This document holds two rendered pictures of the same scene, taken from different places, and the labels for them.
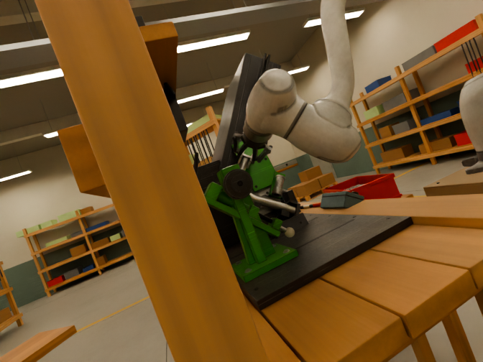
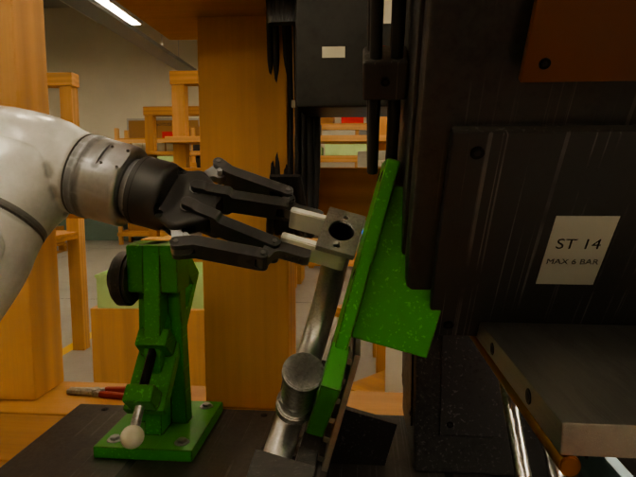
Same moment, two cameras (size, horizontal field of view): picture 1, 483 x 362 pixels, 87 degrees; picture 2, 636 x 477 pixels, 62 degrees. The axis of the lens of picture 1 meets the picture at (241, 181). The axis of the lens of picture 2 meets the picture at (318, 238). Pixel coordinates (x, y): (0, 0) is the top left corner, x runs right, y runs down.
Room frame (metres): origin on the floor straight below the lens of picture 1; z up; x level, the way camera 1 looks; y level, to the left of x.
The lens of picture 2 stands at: (1.13, -0.56, 1.26)
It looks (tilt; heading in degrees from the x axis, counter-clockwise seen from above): 6 degrees down; 111
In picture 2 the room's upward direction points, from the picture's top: straight up
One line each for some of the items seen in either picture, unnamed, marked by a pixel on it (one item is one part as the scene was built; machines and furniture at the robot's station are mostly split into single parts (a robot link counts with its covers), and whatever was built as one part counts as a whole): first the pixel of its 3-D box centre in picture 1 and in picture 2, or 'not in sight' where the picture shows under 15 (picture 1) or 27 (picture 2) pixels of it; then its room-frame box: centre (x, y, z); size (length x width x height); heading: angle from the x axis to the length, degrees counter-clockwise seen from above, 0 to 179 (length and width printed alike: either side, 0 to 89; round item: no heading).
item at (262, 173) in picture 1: (253, 164); (393, 268); (1.01, -0.07, 1.17); 0.13 x 0.12 x 0.20; 17
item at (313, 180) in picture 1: (310, 182); not in sight; (7.37, -1.85, 0.37); 1.20 x 0.80 x 0.74; 115
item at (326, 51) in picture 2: (164, 121); (360, 58); (0.90, 0.18, 1.42); 0.17 x 0.12 x 0.15; 17
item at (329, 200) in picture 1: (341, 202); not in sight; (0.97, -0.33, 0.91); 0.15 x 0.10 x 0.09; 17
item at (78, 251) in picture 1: (86, 242); not in sight; (8.26, 5.45, 1.12); 3.22 x 0.55 x 2.23; 107
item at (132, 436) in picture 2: (283, 229); (136, 419); (0.69, -0.06, 0.96); 0.06 x 0.03 x 0.06; 107
